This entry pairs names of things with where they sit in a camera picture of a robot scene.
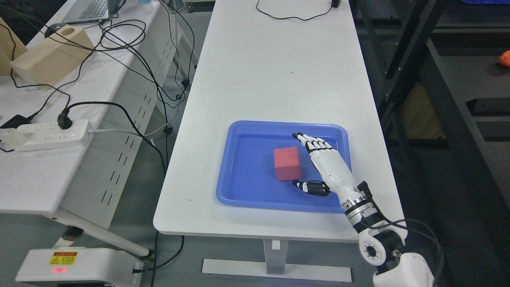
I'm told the white side table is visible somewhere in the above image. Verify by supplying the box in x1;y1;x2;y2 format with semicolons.
0;0;184;258

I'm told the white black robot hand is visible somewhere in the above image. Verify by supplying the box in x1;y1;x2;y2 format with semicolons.
292;132;366;210

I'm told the black cable on table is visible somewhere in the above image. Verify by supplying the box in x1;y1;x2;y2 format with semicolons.
255;0;340;21

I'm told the black power adapter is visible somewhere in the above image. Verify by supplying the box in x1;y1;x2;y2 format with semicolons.
1;114;31;129

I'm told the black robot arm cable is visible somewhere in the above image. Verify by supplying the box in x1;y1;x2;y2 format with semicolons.
357;181;445;287

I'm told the beige foam block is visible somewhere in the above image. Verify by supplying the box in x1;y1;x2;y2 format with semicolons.
10;25;94;90

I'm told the pink foam block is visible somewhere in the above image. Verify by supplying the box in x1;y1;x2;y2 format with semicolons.
274;146;301;181

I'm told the silver laptop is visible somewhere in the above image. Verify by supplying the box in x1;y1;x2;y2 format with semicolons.
62;0;122;24

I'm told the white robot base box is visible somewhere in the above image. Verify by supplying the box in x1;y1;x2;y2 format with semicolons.
15;248;144;287

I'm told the black metal shelf left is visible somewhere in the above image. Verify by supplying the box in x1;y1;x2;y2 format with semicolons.
350;0;509;227

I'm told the black power plug cable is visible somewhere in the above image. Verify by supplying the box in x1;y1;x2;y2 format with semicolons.
57;101;167;176

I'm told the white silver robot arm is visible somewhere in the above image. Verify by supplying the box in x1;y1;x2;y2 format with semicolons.
341;195;434;287

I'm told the blue plastic tray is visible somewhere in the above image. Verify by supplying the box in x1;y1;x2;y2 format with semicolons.
216;120;351;214

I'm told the orange object on shelf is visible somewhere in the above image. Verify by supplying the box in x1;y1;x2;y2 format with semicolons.
498;50;510;68

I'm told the white power strip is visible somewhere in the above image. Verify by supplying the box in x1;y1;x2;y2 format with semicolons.
0;119;92;152

